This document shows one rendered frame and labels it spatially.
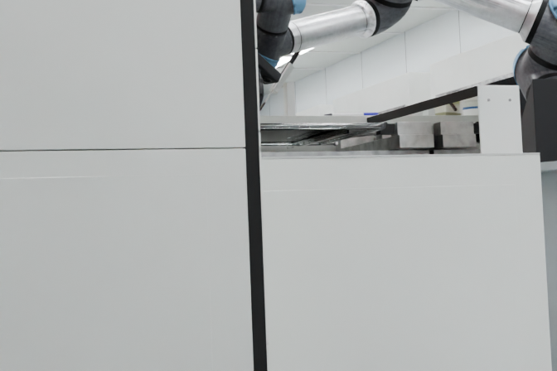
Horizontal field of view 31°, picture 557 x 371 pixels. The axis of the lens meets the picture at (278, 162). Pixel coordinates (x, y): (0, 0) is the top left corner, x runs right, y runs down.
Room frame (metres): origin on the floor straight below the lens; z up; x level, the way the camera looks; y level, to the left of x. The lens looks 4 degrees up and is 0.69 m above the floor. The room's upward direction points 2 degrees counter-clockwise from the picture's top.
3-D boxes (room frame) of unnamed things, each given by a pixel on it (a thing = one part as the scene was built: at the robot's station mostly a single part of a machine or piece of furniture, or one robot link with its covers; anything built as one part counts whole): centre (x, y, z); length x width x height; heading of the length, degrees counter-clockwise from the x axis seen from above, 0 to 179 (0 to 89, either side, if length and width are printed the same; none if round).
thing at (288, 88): (2.47, -0.02, 1.03); 0.06 x 0.04 x 0.13; 108
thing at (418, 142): (2.30, -0.24, 0.87); 0.36 x 0.08 x 0.03; 18
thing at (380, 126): (2.03, -0.05, 0.90); 0.37 x 0.01 x 0.01; 108
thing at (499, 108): (2.25, -0.36, 0.89); 0.55 x 0.09 x 0.14; 18
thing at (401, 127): (2.15, -0.29, 0.89); 0.08 x 0.03 x 0.03; 108
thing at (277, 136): (2.20, 0.01, 0.90); 0.34 x 0.34 x 0.01; 18
